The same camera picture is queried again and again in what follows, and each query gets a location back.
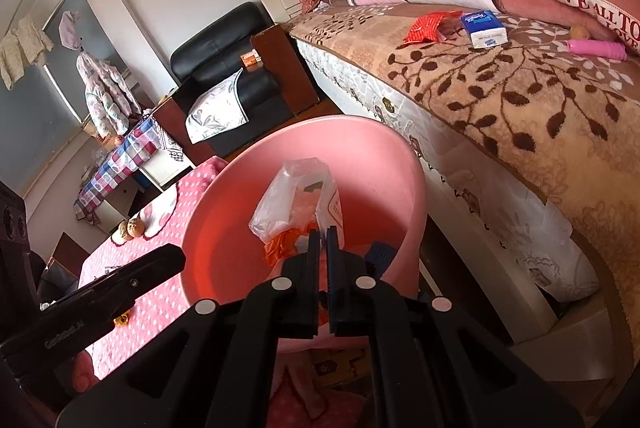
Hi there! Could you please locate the bed with leaf blanket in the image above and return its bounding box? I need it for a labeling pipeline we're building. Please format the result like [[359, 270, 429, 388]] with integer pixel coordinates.
[[282, 2, 640, 409]]

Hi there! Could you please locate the black leather armchair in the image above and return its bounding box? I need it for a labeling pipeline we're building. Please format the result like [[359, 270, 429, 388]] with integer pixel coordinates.
[[170, 2, 293, 143]]

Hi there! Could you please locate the patterned hanging cloth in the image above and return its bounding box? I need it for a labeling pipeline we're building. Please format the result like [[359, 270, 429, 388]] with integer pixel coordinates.
[[150, 118, 188, 166]]

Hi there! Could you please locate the pink polka dot blanket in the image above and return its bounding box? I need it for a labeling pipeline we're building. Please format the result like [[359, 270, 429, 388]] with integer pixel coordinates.
[[75, 157, 231, 381]]

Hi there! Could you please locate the orange wrapper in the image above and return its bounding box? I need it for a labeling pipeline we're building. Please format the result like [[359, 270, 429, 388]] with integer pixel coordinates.
[[264, 228, 313, 269]]

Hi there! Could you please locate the cream knitted sweater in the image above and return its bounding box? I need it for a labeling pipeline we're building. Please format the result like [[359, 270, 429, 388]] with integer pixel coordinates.
[[0, 16, 55, 91]]

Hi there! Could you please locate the pink plastic bucket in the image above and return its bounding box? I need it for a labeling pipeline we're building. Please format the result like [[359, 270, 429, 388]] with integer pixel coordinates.
[[181, 114, 428, 354]]

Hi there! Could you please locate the pastel puffer jacket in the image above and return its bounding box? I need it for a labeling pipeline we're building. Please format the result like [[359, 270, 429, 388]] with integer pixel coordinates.
[[76, 50, 143, 141]]

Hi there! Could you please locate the red packet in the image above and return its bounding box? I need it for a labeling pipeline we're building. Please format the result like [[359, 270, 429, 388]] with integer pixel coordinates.
[[404, 10, 463, 44]]

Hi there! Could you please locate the patterned cardboard box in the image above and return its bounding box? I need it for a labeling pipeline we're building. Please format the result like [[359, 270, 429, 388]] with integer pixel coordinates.
[[310, 345, 373, 379]]

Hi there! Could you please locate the clear plastic wrapper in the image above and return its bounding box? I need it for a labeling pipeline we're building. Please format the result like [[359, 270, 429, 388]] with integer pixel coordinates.
[[249, 157, 347, 253]]

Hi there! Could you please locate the wooden side table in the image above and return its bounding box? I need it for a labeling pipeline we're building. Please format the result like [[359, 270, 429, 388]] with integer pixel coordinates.
[[47, 232, 93, 279]]

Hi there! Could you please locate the white quilted mattress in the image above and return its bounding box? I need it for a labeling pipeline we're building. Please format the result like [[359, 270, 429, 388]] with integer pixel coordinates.
[[295, 35, 601, 303]]

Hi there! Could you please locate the dark wooden side cabinet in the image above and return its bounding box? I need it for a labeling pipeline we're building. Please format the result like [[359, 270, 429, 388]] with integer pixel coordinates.
[[250, 24, 321, 116]]

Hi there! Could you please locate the black leather sofa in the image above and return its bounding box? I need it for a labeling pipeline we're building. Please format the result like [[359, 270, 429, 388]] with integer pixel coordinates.
[[30, 253, 81, 303]]

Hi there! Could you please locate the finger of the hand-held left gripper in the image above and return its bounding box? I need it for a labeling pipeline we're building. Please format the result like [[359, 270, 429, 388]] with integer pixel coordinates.
[[42, 244, 187, 324]]

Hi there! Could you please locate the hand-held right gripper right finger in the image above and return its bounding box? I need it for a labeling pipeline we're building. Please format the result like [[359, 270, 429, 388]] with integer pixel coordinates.
[[327, 228, 586, 428]]

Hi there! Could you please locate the pink hat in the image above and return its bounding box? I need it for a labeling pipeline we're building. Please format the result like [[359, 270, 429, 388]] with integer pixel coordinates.
[[57, 10, 85, 53]]

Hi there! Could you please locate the checked tablecloth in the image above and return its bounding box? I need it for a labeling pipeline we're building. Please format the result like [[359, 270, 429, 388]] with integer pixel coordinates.
[[74, 118, 161, 221]]

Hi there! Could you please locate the white desk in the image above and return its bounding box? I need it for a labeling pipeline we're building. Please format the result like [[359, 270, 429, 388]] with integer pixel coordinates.
[[85, 153, 196, 233]]

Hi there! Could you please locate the white floral cushion cloth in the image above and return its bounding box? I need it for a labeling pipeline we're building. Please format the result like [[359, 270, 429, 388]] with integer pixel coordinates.
[[185, 72, 250, 145]]

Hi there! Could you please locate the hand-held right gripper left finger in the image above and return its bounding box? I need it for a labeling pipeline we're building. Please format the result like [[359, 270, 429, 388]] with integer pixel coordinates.
[[60, 230, 321, 428]]

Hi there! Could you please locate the grey window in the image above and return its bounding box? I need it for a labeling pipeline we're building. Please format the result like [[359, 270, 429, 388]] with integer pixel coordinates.
[[0, 0, 131, 189]]

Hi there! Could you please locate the blue tissue pack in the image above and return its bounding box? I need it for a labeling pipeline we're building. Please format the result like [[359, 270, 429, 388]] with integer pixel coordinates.
[[459, 12, 510, 50]]

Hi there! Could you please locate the pink cylinder bottle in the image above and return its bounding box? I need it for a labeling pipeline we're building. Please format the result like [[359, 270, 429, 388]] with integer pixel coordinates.
[[569, 38, 628, 62]]

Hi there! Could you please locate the blue foam net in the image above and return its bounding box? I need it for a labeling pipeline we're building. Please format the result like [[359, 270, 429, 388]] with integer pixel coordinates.
[[364, 244, 399, 276]]

